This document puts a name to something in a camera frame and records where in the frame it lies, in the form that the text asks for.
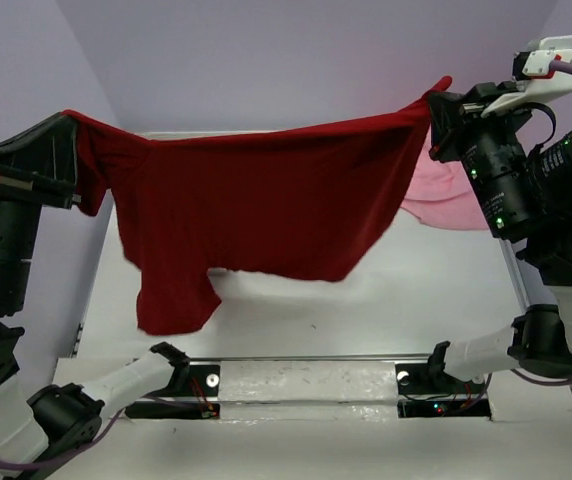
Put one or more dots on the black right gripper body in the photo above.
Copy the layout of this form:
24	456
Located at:
489	152

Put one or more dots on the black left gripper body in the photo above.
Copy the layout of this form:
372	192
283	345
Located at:
19	183

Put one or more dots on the dark red t shirt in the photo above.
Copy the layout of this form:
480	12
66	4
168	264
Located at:
305	204

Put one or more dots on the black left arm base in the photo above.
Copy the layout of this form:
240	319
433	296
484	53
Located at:
196	397

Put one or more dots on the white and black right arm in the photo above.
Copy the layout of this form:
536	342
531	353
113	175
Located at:
537	344

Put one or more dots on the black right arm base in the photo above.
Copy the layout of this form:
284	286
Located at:
422	396

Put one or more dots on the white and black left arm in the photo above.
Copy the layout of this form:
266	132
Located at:
39	434

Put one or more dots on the pink t shirt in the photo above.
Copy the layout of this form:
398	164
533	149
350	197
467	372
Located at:
440	195

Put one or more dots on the white cardboard front cover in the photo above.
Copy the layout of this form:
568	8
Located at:
528	435

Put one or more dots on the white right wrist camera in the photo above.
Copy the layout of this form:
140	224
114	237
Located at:
536	80

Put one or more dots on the white back table rail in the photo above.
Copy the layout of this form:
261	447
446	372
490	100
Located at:
180	135

